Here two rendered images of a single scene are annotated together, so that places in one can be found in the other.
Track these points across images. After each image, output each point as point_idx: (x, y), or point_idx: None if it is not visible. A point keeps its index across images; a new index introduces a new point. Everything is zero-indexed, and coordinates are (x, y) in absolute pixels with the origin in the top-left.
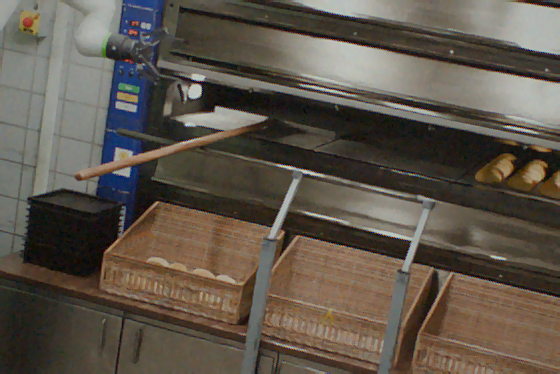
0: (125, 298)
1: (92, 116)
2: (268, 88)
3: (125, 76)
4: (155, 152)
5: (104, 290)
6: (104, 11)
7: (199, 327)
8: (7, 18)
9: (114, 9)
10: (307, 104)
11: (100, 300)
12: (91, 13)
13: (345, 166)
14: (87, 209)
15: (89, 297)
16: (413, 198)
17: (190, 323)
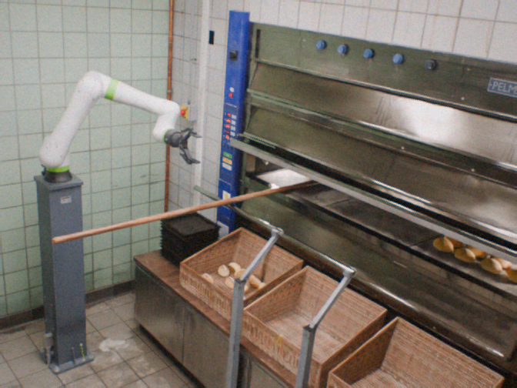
0: (189, 292)
1: (215, 169)
2: (281, 165)
3: (225, 147)
4: (160, 215)
5: (181, 285)
6: (167, 114)
7: (214, 324)
8: (75, 125)
9: (176, 112)
10: None
11: (175, 292)
12: (160, 115)
13: (336, 223)
14: (189, 230)
15: (171, 289)
16: (338, 267)
17: (210, 320)
